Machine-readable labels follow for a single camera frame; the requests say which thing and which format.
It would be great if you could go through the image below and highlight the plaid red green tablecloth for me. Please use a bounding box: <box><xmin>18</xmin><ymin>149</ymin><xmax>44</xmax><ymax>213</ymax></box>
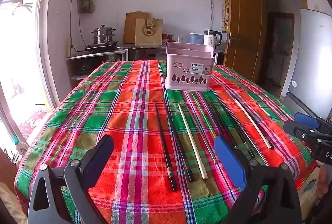
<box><xmin>14</xmin><ymin>59</ymin><xmax>315</xmax><ymax>224</ymax></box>

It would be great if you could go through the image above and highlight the wooden cutting board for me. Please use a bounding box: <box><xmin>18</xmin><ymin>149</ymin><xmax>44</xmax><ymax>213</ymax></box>
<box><xmin>123</xmin><ymin>12</ymin><xmax>150</xmax><ymax>44</ymax></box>

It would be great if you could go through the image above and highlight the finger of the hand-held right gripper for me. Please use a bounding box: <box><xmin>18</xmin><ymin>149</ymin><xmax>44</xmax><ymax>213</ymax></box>
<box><xmin>283</xmin><ymin>120</ymin><xmax>313</xmax><ymax>142</ymax></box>
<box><xmin>294</xmin><ymin>112</ymin><xmax>321</xmax><ymax>129</ymax></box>

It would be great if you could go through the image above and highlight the person's right hand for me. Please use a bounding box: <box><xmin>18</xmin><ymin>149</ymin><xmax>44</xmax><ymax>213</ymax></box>
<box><xmin>318</xmin><ymin>167</ymin><xmax>332</xmax><ymax>199</ymax></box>

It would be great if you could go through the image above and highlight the metal shelf unit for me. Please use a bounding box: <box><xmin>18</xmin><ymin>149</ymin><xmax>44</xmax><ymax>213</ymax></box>
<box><xmin>117</xmin><ymin>43</ymin><xmax>226</xmax><ymax>64</ymax></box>

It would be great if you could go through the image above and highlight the white electric kettle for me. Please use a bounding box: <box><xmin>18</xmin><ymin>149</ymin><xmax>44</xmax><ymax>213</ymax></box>
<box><xmin>203</xmin><ymin>29</ymin><xmax>222</xmax><ymax>47</ymax></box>

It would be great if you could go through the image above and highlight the wooden door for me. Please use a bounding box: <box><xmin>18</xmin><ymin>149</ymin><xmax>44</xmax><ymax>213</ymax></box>
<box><xmin>223</xmin><ymin>0</ymin><xmax>266</xmax><ymax>83</ymax></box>

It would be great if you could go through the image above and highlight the brown paper bag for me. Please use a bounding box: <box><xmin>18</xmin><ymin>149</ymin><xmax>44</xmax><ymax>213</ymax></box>
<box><xmin>135</xmin><ymin>18</ymin><xmax>163</xmax><ymax>46</ymax></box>

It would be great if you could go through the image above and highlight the pink plastic utensil basket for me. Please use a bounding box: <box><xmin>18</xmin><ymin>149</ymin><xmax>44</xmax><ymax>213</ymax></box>
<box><xmin>164</xmin><ymin>42</ymin><xmax>216</xmax><ymax>92</ymax></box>

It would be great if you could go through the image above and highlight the thin dark chopstick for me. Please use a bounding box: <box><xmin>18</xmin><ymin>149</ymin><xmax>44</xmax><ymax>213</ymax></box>
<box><xmin>228</xmin><ymin>94</ymin><xmax>269</xmax><ymax>166</ymax></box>
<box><xmin>184</xmin><ymin>92</ymin><xmax>218</xmax><ymax>164</ymax></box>

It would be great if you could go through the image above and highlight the giraffe wall poster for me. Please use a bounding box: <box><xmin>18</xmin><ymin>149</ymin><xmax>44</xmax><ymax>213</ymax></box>
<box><xmin>221</xmin><ymin>0</ymin><xmax>230</xmax><ymax>33</ymax></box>

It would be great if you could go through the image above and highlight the small steel shelf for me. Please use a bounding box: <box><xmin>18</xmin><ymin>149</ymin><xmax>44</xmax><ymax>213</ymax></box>
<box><xmin>66</xmin><ymin>49</ymin><xmax>129</xmax><ymax>82</ymax></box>

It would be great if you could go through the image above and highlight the steel steamer pot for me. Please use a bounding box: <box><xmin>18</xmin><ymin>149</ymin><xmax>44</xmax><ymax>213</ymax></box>
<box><xmin>91</xmin><ymin>24</ymin><xmax>116</xmax><ymax>44</ymax></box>

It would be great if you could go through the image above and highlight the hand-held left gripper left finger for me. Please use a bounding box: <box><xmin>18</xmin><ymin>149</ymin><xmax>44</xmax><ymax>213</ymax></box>
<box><xmin>27</xmin><ymin>134</ymin><xmax>115</xmax><ymax>224</ymax></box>

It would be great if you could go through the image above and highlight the beige wooden chopstick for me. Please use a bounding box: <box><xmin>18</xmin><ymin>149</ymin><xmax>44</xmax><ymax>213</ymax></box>
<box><xmin>234</xmin><ymin>99</ymin><xmax>272</xmax><ymax>150</ymax></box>
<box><xmin>178</xmin><ymin>104</ymin><xmax>208</xmax><ymax>180</ymax></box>

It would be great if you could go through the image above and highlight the yellow printed carton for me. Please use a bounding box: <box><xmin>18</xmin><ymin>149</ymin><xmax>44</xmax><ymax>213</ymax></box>
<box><xmin>298</xmin><ymin>166</ymin><xmax>322</xmax><ymax>205</ymax></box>

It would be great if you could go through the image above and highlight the red patterned mat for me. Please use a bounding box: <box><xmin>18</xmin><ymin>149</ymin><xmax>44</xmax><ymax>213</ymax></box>
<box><xmin>18</xmin><ymin>109</ymin><xmax>50</xmax><ymax>142</ymax></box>

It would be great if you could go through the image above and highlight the black cooktop stove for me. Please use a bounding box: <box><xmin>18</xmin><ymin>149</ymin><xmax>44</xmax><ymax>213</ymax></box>
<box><xmin>84</xmin><ymin>41</ymin><xmax>119</xmax><ymax>53</ymax></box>

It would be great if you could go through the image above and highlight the silver refrigerator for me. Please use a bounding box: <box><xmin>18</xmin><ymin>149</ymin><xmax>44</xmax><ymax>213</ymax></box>
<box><xmin>280</xmin><ymin>8</ymin><xmax>332</xmax><ymax>121</ymax></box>

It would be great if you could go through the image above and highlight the white teal tool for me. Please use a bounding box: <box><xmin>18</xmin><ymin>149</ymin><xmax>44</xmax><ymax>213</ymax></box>
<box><xmin>10</xmin><ymin>135</ymin><xmax>29</xmax><ymax>155</ymax></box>

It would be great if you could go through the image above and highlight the clear blue-lid water container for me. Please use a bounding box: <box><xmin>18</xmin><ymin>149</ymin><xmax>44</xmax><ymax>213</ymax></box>
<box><xmin>188</xmin><ymin>32</ymin><xmax>205</xmax><ymax>45</ymax></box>

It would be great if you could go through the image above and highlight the black wall cable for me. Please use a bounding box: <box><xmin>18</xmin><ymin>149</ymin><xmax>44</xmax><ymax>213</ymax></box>
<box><xmin>70</xmin><ymin>0</ymin><xmax>87</xmax><ymax>49</ymax></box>

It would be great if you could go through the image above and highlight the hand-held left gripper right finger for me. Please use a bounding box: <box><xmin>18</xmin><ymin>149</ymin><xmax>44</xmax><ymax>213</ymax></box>
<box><xmin>214</xmin><ymin>135</ymin><xmax>303</xmax><ymax>224</ymax></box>

